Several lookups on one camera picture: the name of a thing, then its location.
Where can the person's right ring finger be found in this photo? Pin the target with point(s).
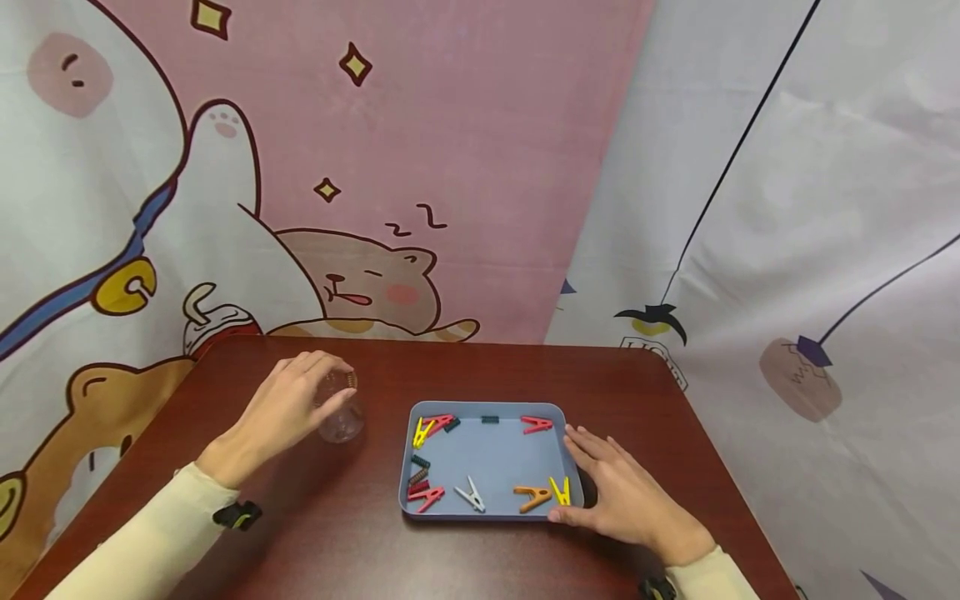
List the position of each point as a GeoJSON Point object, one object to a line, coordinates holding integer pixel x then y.
{"type": "Point", "coordinates": [613, 457]}

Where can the person's right hand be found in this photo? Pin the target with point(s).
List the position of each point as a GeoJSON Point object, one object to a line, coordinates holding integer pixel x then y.
{"type": "Point", "coordinates": [630, 500]}

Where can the clear plastic jar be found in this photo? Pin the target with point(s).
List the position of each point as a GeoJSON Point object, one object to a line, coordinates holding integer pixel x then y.
{"type": "Point", "coordinates": [343, 423]}

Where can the person's right index finger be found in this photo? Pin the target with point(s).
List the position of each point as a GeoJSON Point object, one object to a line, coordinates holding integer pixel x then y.
{"type": "Point", "coordinates": [582, 467]}

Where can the person's right forearm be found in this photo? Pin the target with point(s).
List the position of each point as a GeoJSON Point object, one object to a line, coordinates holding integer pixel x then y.
{"type": "Point", "coordinates": [712, 579]}

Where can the person's right little finger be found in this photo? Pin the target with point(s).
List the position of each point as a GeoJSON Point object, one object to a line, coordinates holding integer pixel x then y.
{"type": "Point", "coordinates": [634, 467]}

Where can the black wrist band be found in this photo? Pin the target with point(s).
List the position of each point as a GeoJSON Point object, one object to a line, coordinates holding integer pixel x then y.
{"type": "Point", "coordinates": [658, 589]}
{"type": "Point", "coordinates": [238, 515]}

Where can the person's left forearm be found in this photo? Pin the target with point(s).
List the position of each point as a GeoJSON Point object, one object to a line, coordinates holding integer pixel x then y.
{"type": "Point", "coordinates": [150, 542]}

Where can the group of coloured clothes pegs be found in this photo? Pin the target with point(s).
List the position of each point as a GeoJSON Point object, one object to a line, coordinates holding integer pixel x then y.
{"type": "Point", "coordinates": [471, 494]}

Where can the person's right middle finger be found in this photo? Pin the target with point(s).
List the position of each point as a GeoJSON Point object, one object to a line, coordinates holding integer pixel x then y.
{"type": "Point", "coordinates": [591, 454]}

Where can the blue rectangular tray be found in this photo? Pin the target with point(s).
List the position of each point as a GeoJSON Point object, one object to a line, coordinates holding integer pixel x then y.
{"type": "Point", "coordinates": [491, 458]}

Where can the person's left index finger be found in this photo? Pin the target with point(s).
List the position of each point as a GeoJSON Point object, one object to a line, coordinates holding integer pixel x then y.
{"type": "Point", "coordinates": [324, 368]}

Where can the person's left fingers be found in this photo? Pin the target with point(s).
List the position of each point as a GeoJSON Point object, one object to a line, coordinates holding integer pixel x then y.
{"type": "Point", "coordinates": [300, 358]}

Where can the person's left hand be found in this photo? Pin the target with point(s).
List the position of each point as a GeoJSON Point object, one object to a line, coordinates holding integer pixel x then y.
{"type": "Point", "coordinates": [266, 421]}

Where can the person's left thumb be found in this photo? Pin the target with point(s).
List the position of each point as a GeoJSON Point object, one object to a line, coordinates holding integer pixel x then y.
{"type": "Point", "coordinates": [336, 407]}

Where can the person's right thumb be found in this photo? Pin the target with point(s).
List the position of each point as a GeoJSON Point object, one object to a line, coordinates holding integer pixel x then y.
{"type": "Point", "coordinates": [568, 515]}

